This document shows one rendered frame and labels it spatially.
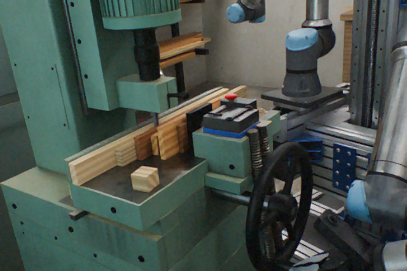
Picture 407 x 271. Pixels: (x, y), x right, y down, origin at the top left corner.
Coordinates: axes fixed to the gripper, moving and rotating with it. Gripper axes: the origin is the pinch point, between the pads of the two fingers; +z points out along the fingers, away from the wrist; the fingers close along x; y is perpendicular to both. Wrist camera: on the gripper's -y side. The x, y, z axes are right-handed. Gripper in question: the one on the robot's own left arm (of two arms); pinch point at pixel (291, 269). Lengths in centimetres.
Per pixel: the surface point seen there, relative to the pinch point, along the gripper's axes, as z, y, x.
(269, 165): -5.5, -20.9, 2.7
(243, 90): 24, -37, 49
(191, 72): 261, -87, 316
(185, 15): 231, -140, 316
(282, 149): -6.3, -21.9, 8.0
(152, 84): 14.9, -47.4, 5.4
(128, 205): 15.1, -27.2, -16.2
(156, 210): 13.7, -23.3, -11.9
